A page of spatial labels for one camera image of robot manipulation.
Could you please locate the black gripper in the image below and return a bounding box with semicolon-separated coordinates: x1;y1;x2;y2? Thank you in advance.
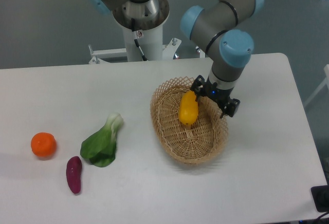
190;75;240;118

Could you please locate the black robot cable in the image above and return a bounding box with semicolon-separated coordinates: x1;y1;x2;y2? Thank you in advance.
131;18;149;62

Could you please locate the purple sweet potato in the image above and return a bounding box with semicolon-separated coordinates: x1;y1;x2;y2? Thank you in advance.
66;156;82;194

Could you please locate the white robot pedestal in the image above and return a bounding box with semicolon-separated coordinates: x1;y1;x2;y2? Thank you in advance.
88;0;182;64

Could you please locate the woven wicker basket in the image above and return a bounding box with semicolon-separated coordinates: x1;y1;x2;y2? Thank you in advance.
150;77;228;165

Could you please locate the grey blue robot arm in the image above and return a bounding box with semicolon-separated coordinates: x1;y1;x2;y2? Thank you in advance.
90;0;264;117

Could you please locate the orange tangerine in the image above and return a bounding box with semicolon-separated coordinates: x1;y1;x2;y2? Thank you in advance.
30;132;57;157

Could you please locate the black device at table edge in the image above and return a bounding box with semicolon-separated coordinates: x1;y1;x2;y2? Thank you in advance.
310;185;328;213

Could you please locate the green bok choy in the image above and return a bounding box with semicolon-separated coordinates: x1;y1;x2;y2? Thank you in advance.
80;113;124;167

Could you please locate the white metal frame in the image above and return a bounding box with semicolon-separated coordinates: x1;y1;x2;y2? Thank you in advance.
303;64;328;108

